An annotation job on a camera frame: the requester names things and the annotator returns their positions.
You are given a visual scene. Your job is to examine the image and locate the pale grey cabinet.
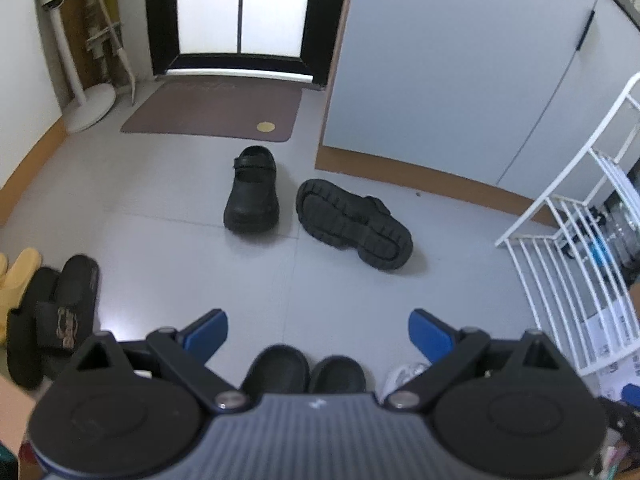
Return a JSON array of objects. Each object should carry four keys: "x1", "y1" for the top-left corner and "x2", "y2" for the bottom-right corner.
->
[{"x1": 315, "y1": 0, "x2": 640, "y2": 223}]

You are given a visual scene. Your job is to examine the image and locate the white printed sneaker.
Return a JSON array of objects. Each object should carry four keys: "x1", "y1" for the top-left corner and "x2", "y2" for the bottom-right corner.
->
[{"x1": 382, "y1": 361, "x2": 432, "y2": 407}]

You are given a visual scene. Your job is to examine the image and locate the black fabric clog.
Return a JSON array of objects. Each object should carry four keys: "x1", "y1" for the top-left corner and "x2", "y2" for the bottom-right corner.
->
[
  {"x1": 241, "y1": 344, "x2": 311, "y2": 408},
  {"x1": 307, "y1": 356, "x2": 369, "y2": 396}
]

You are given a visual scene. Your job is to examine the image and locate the white printed carton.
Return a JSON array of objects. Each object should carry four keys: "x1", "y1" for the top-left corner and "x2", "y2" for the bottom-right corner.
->
[{"x1": 582, "y1": 290, "x2": 640, "y2": 403}]

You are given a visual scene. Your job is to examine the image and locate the black framed glass door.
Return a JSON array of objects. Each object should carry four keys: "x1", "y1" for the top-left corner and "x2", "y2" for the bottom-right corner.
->
[{"x1": 152, "y1": 0, "x2": 358, "y2": 86}]

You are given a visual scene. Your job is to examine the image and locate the brown doormat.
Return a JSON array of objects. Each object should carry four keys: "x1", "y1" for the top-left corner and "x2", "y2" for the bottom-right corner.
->
[{"x1": 120, "y1": 80, "x2": 303, "y2": 143}]

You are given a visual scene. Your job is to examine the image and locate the white standing fan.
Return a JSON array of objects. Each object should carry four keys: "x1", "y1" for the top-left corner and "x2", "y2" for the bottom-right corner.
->
[{"x1": 34, "y1": 0, "x2": 117, "y2": 135}]

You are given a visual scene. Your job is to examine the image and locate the brown cardboard piece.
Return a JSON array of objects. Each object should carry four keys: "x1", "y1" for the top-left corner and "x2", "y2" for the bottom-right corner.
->
[{"x1": 0, "y1": 374, "x2": 43, "y2": 413}]

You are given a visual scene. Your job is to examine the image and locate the black chunky shoe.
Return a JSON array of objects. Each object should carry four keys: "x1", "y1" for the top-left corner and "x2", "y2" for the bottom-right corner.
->
[
  {"x1": 223, "y1": 146, "x2": 279, "y2": 233},
  {"x1": 296, "y1": 179, "x2": 414, "y2": 272}
]

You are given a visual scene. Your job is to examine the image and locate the white cabinet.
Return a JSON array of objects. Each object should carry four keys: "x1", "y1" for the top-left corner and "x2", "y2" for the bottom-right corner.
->
[{"x1": 0, "y1": 0, "x2": 68, "y2": 196}]

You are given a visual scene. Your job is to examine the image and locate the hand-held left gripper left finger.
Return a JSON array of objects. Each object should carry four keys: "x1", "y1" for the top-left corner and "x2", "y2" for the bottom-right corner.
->
[{"x1": 75, "y1": 308, "x2": 249, "y2": 414}]

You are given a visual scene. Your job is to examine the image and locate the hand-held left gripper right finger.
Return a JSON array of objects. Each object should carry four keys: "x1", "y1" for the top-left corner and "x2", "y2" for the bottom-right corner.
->
[{"x1": 382, "y1": 308, "x2": 571, "y2": 411}]

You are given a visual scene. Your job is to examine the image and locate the white mop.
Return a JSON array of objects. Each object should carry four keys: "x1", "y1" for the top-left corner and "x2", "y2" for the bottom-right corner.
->
[{"x1": 82, "y1": 0, "x2": 140, "y2": 107}]

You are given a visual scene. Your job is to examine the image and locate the white shoe rack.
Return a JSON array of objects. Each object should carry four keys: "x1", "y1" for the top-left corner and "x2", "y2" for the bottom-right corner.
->
[{"x1": 495, "y1": 72, "x2": 640, "y2": 377}]

